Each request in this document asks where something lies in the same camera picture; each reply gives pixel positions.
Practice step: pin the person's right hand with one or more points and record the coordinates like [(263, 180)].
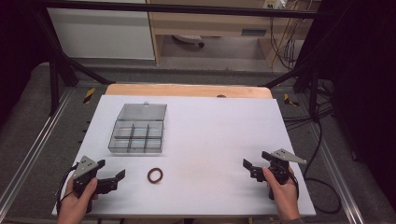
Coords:
[(281, 194)]

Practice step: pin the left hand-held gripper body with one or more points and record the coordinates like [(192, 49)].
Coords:
[(84, 168)]

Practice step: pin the white power strip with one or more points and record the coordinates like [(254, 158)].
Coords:
[(275, 3)]

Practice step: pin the grey chair base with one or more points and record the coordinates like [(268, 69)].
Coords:
[(186, 38)]

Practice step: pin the black metal frame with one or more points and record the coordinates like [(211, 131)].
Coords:
[(186, 10)]

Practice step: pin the person's left hand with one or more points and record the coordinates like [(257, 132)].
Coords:
[(76, 199)]

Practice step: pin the aluminium rail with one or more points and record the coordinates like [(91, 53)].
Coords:
[(34, 149), (342, 183)]

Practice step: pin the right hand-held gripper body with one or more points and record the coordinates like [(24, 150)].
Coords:
[(280, 166)]

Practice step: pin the light wooden desk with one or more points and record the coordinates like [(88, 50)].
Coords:
[(202, 26)]

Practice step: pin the clear plastic compartment box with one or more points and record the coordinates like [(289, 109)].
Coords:
[(137, 137)]

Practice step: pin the black curtain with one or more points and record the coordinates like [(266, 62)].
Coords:
[(18, 46), (364, 93)]

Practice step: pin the white cabinet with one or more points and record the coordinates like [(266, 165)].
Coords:
[(99, 34)]

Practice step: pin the light wooden table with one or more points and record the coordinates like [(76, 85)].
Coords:
[(186, 90)]

